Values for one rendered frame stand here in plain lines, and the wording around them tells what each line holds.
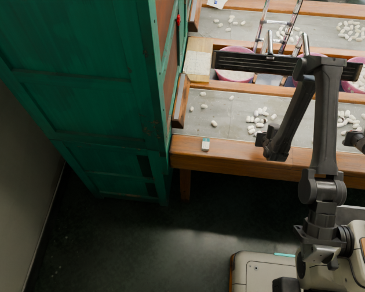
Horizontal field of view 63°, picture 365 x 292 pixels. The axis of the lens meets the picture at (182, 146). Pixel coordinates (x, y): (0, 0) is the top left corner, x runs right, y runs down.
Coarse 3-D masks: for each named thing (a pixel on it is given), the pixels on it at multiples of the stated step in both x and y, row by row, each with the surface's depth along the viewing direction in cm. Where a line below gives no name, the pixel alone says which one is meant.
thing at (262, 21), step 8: (264, 8) 150; (296, 8) 148; (264, 16) 154; (296, 16) 153; (288, 24) 157; (288, 32) 161; (256, 40) 168; (280, 40) 167; (256, 48) 173; (280, 48) 171
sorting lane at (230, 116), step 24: (192, 96) 162; (216, 96) 162; (240, 96) 162; (264, 96) 162; (192, 120) 155; (216, 120) 155; (240, 120) 155; (312, 120) 154; (360, 120) 154; (312, 144) 148
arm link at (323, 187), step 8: (320, 184) 81; (328, 184) 81; (320, 192) 80; (328, 192) 80; (336, 192) 80; (320, 200) 80; (328, 200) 81; (312, 208) 82; (320, 208) 80; (328, 208) 80; (336, 208) 80
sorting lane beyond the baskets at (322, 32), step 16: (208, 16) 193; (224, 16) 193; (240, 16) 193; (256, 16) 193; (272, 16) 192; (288, 16) 192; (304, 16) 192; (192, 32) 186; (208, 32) 186; (224, 32) 186; (240, 32) 186; (256, 32) 185; (272, 32) 185; (320, 32) 185; (336, 32) 185; (352, 32) 185; (336, 48) 179; (352, 48) 179
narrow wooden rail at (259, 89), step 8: (200, 88) 164; (208, 88) 163; (216, 88) 162; (224, 88) 162; (232, 88) 162; (240, 88) 162; (248, 88) 161; (256, 88) 161; (264, 88) 161; (272, 88) 161; (280, 88) 161; (288, 88) 161; (280, 96) 161; (288, 96) 161; (344, 96) 159; (352, 96) 159; (360, 96) 159
